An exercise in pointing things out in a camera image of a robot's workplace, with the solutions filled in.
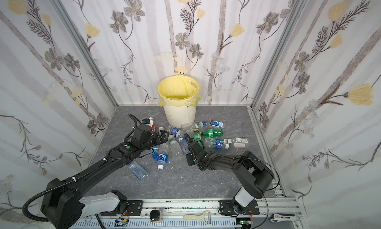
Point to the adjustable wrench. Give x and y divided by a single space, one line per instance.
277 218

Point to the clear bottle blue label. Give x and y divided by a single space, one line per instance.
162 158
216 143

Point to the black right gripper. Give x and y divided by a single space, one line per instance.
193 149

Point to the small blue label bottle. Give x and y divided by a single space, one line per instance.
216 124

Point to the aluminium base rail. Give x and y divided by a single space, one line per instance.
173 211

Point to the red cap Fiji bottle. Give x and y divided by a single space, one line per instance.
155 149

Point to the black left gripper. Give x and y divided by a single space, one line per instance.
160 136

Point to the green soda bottle upright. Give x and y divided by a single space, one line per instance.
198 137

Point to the green soda bottle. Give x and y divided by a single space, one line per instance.
198 137
213 132

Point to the beige vegetable peeler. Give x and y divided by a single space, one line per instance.
204 217

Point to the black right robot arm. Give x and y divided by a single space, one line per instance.
254 175

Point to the yellow bin liner bag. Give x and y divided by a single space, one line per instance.
179 91

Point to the black round knob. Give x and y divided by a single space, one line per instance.
155 215

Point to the white green label bottle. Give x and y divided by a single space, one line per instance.
236 142

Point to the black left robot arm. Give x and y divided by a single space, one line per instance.
60 203

